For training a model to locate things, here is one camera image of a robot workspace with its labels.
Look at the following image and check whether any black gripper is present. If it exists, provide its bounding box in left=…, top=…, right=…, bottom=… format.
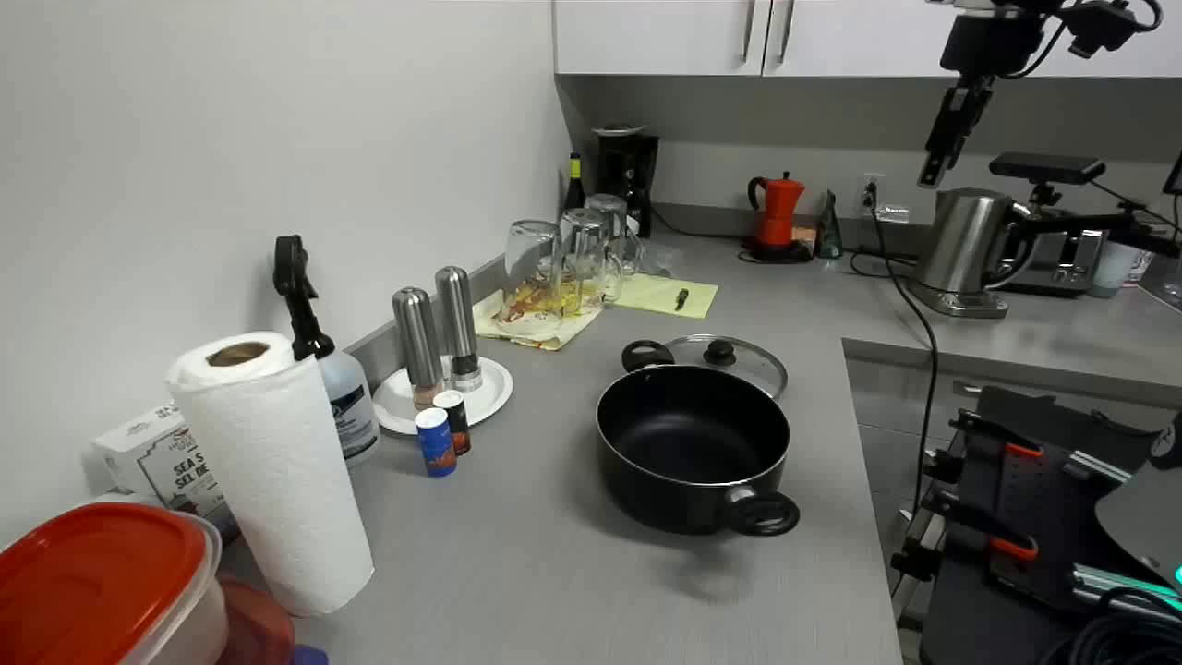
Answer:
left=921, top=9, right=1047, bottom=188

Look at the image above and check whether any glass lid with black knob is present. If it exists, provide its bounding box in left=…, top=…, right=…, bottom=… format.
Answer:
left=661, top=327, right=791, bottom=402

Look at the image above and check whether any red moka pot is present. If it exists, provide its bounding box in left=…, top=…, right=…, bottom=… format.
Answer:
left=745, top=169, right=810, bottom=259

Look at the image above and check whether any black cooking pot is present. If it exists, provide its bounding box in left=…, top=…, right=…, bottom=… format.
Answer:
left=596, top=337, right=804, bottom=538

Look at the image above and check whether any clear container with red lid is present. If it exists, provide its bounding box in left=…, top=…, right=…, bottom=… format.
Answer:
left=0, top=493, right=231, bottom=665

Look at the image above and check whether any steel electric kettle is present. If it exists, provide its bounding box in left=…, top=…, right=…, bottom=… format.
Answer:
left=910, top=183, right=1041, bottom=322

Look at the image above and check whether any black steel toaster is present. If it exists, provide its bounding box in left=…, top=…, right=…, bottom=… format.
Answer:
left=999, top=225, right=1112, bottom=297

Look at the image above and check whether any white mug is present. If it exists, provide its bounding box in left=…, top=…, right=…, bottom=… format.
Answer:
left=1087, top=235, right=1155, bottom=297

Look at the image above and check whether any black clamp with orange trigger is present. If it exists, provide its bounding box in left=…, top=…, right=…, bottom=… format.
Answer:
left=931, top=492, right=1045, bottom=570
left=949, top=410, right=1047, bottom=471

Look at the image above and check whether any black coffee maker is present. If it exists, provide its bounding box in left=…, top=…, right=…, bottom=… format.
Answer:
left=586, top=121, right=661, bottom=240

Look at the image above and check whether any yellow notepad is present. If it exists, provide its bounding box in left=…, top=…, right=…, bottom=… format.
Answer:
left=608, top=269, right=721, bottom=322

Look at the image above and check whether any upturned glass mug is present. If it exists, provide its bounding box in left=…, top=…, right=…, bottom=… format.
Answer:
left=586, top=193, right=641, bottom=273
left=557, top=201, right=614, bottom=279
left=501, top=215, right=564, bottom=295

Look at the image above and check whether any black pegboard panel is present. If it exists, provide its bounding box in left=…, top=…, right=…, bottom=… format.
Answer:
left=915, top=385, right=1182, bottom=665

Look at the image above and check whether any dark wine bottle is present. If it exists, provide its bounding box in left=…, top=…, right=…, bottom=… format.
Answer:
left=561, top=152, right=589, bottom=219

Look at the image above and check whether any grey round lamp shade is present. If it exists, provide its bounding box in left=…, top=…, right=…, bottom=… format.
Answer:
left=1092, top=456, right=1182, bottom=582

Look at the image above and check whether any teal aluminium bar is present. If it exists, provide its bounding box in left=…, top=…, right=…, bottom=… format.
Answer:
left=1068, top=557, right=1182, bottom=609

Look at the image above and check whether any small white plate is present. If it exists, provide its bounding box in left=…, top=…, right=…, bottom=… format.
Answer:
left=370, top=352, right=518, bottom=438

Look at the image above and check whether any steel salt grinder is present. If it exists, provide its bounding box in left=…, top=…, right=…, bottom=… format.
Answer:
left=389, top=283, right=447, bottom=410
left=432, top=262, right=489, bottom=394

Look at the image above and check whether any dark red spice jar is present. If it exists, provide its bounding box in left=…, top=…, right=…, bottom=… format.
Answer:
left=432, top=386, right=477, bottom=460

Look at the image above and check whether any blue spice jar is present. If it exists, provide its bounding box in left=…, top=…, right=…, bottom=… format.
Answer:
left=411, top=407, right=461, bottom=480

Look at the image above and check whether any spray bottle with black trigger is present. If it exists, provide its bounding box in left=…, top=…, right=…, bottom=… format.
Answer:
left=268, top=231, right=385, bottom=466

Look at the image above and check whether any white paper towel roll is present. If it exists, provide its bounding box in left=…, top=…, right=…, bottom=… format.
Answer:
left=163, top=327, right=380, bottom=620

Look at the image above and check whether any red tinted plastic container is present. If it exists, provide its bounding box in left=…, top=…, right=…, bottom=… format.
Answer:
left=218, top=577, right=298, bottom=665

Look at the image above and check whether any white sea salt box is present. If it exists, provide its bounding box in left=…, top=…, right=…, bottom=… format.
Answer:
left=82, top=402, right=237, bottom=538

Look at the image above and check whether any black stereo camera on stand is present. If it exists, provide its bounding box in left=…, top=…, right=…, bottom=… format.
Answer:
left=987, top=146, right=1107, bottom=209

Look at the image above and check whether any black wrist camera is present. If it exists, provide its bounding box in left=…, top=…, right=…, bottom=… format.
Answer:
left=1064, top=0, right=1164, bottom=59

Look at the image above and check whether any silver cabinet handle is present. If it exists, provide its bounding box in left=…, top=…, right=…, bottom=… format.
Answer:
left=766, top=0, right=798, bottom=75
left=738, top=0, right=766, bottom=71

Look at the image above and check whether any black power cable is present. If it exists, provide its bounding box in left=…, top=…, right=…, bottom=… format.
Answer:
left=865, top=179, right=944, bottom=522

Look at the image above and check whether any black cable coil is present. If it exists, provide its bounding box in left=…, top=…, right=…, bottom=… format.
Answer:
left=1045, top=603, right=1182, bottom=665

